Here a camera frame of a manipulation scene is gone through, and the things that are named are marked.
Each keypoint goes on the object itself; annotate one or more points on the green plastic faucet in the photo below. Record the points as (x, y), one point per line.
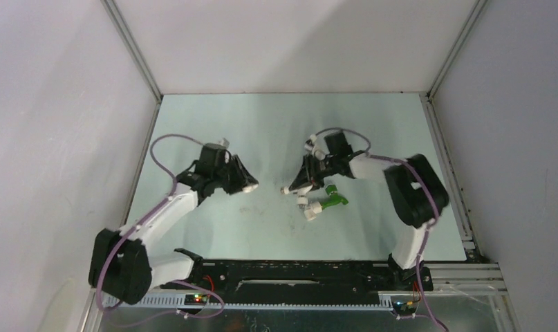
(334, 198)

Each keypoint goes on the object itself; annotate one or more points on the white elbow fitting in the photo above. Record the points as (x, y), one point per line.
(312, 210)
(250, 188)

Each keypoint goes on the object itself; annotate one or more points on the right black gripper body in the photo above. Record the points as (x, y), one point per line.
(320, 169)

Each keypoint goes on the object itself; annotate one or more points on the white plastic faucet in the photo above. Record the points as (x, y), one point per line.
(301, 195)

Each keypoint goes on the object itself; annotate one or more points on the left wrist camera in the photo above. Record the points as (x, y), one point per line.
(224, 143)

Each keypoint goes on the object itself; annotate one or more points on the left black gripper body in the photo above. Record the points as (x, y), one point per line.
(227, 177)

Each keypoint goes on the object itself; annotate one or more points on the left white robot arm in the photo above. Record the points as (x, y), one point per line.
(123, 262)

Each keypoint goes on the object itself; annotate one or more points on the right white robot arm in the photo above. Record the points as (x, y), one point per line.
(417, 193)

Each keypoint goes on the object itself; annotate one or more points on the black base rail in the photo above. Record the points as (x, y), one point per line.
(304, 283)

